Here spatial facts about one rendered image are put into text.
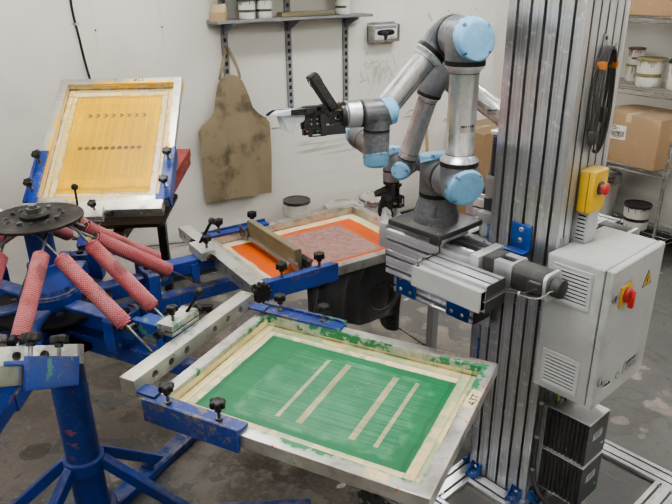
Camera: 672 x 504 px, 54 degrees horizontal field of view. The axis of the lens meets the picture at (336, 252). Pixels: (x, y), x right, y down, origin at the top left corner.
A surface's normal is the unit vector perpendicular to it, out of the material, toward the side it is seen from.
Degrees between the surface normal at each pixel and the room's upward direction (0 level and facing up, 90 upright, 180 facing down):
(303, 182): 90
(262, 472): 0
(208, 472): 0
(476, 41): 82
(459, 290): 90
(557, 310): 90
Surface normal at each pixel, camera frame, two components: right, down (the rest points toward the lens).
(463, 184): 0.30, 0.49
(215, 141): 0.51, 0.29
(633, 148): -0.86, 0.22
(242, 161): 0.05, 0.39
